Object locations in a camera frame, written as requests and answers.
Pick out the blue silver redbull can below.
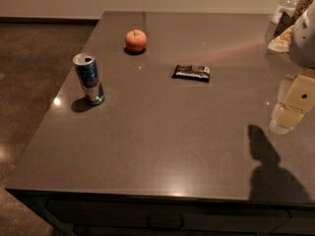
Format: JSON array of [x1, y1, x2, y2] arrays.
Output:
[[73, 53, 105, 105]]

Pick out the clear plastic bottle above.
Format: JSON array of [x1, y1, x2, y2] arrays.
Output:
[[271, 0, 297, 25]]

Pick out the black rxbar chocolate bar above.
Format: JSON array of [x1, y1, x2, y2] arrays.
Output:
[[172, 64, 211, 83]]

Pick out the jar of granola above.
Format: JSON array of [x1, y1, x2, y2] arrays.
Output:
[[292, 0, 313, 20]]

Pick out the dark drawer handle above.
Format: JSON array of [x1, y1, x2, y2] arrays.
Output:
[[148, 215, 183, 230]]

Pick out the yellow snack packet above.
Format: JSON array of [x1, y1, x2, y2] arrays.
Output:
[[268, 26, 293, 53]]

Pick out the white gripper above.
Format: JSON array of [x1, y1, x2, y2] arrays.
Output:
[[269, 1, 315, 135]]

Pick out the red apple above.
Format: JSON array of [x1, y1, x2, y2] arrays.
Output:
[[125, 29, 147, 52]]

